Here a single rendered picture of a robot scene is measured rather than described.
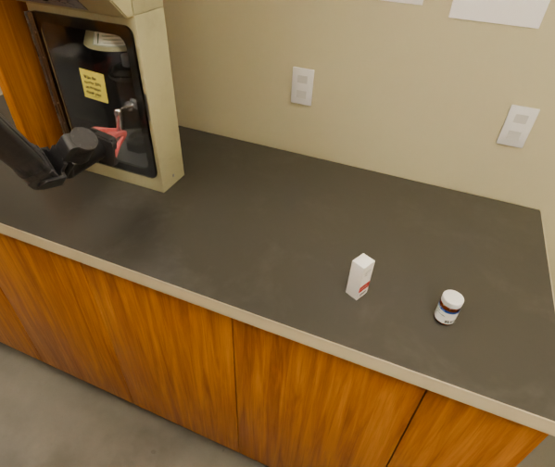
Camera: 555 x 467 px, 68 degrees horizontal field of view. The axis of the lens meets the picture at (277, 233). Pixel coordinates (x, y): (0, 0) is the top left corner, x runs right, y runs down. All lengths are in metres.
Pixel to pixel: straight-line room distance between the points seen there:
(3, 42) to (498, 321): 1.34
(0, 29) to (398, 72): 1.04
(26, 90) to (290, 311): 0.93
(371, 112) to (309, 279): 0.61
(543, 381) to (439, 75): 0.80
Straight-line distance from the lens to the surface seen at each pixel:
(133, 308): 1.21
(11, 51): 1.33
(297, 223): 1.12
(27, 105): 1.37
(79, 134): 0.98
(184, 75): 1.58
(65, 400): 2.01
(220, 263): 1.00
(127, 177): 1.32
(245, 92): 1.48
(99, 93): 1.21
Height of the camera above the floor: 1.64
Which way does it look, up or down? 40 degrees down
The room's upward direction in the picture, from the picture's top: 3 degrees clockwise
